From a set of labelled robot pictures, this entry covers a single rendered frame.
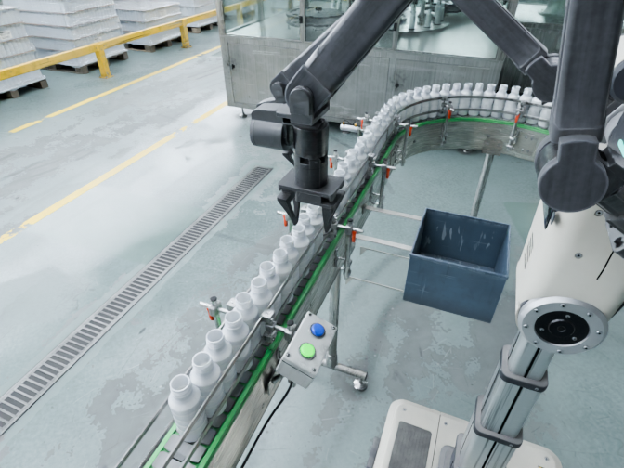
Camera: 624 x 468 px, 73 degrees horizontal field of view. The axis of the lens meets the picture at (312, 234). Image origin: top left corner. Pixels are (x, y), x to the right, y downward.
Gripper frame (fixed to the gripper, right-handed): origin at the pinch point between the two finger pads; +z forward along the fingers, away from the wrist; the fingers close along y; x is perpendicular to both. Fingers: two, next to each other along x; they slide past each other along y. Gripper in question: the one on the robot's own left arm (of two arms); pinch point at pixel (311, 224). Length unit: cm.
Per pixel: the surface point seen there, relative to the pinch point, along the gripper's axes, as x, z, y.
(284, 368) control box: -10.6, 31.2, -2.0
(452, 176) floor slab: 301, 141, 13
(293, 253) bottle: 20.7, 27.1, -13.8
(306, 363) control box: -9.2, 29.0, 2.6
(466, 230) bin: 86, 52, 29
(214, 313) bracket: -2.3, 32.0, -25.1
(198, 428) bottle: -27.3, 35.0, -13.1
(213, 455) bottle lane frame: -29, 41, -10
